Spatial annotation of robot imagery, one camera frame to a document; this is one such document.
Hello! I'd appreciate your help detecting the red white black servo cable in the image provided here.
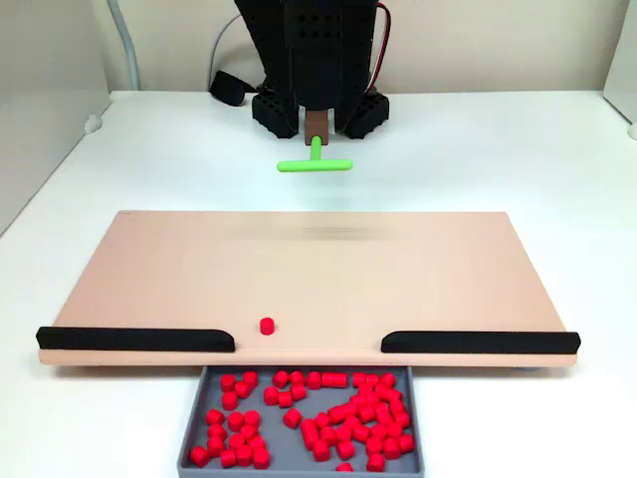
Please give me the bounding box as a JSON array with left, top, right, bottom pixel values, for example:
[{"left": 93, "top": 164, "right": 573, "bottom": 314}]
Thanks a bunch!
[{"left": 370, "top": 2, "right": 392, "bottom": 96}]

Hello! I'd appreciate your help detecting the black clamp block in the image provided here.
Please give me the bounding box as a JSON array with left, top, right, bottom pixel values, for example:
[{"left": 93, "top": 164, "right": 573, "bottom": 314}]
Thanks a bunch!
[{"left": 208, "top": 69, "right": 249, "bottom": 108}]

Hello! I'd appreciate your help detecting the thin grey cable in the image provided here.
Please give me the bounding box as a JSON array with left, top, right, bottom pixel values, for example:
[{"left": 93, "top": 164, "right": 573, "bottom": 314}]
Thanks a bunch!
[{"left": 205, "top": 9, "right": 246, "bottom": 94}]

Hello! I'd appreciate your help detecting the peach flat board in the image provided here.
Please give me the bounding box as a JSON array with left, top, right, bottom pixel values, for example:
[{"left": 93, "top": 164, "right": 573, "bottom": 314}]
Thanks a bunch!
[{"left": 37, "top": 209, "right": 581, "bottom": 370}]

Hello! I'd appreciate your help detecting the grey shallow tray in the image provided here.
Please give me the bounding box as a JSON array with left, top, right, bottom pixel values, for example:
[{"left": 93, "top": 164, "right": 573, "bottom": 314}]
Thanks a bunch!
[{"left": 176, "top": 365, "right": 427, "bottom": 474}]

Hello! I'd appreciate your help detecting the black foam edge rail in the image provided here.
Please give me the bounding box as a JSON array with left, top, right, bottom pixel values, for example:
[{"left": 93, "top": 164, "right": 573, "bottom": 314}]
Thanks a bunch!
[
  {"left": 35, "top": 326, "right": 236, "bottom": 354},
  {"left": 380, "top": 329, "right": 581, "bottom": 356}
]

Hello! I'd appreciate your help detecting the green T pusher brown block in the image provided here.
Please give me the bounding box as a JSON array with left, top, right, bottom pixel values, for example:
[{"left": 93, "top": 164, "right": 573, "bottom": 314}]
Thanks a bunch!
[{"left": 276, "top": 109, "right": 354, "bottom": 174}]

